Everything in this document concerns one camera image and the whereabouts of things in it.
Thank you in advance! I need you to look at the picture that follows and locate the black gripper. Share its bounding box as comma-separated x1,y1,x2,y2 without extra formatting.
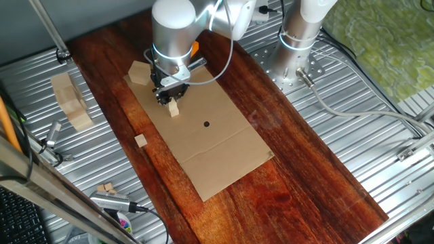
155,83,190,106

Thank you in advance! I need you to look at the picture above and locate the large wooden cube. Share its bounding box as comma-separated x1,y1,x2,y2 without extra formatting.
59,97,88,115
127,60,153,86
50,72,79,92
66,108,95,132
54,84,84,104

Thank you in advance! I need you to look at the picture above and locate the brown cardboard sheet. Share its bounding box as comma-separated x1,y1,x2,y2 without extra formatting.
123,64,275,203

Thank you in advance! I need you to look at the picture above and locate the white power strip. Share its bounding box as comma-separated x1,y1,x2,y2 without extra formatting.
252,0,271,24

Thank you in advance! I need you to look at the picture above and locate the aluminium pole with black foot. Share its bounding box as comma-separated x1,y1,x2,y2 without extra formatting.
28,0,73,65

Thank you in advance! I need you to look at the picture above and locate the dark red wooden board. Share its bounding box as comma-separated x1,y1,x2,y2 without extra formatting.
67,0,390,244

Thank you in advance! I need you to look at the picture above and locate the orange tube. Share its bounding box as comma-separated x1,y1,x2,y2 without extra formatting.
0,96,22,153

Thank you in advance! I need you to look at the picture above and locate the grey cloth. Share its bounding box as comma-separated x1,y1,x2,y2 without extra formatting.
62,225,102,244

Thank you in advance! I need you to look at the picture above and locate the black keyboard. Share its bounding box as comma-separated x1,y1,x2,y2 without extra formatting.
0,186,52,244

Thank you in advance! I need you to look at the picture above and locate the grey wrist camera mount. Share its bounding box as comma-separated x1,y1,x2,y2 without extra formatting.
151,64,191,93

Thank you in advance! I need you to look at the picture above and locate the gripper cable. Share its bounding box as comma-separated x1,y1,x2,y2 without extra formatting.
143,0,235,86

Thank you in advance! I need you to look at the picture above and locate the metal camera mount arm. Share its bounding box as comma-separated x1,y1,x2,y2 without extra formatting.
39,137,75,167

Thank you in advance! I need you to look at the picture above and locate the silver depth camera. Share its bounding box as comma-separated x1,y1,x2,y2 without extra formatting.
45,121,64,149
89,190,138,214

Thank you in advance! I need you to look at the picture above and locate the black power plug with cable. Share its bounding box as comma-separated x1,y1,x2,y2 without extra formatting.
258,5,284,15

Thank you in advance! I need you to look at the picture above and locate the black camera cable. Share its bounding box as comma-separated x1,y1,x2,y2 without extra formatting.
130,203,170,244

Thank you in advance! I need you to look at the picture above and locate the grey cable with metal connector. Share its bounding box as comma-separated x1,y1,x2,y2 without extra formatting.
295,66,434,136

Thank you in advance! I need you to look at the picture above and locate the aluminium frame beam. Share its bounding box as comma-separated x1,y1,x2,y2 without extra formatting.
0,134,140,244

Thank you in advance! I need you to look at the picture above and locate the aluminium profile with bracket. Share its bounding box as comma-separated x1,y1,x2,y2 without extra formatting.
395,130,434,163

